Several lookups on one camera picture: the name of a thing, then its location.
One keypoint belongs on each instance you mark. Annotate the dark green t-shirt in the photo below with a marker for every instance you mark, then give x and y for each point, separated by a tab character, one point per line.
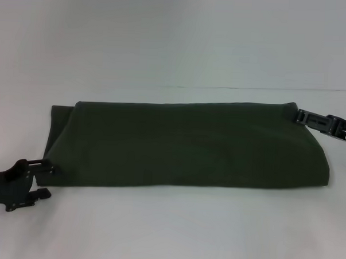
183	147

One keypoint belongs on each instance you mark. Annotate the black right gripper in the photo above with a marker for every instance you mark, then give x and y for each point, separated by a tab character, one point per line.
344	128

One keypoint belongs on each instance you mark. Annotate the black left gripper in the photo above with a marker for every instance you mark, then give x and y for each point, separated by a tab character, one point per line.
7	185

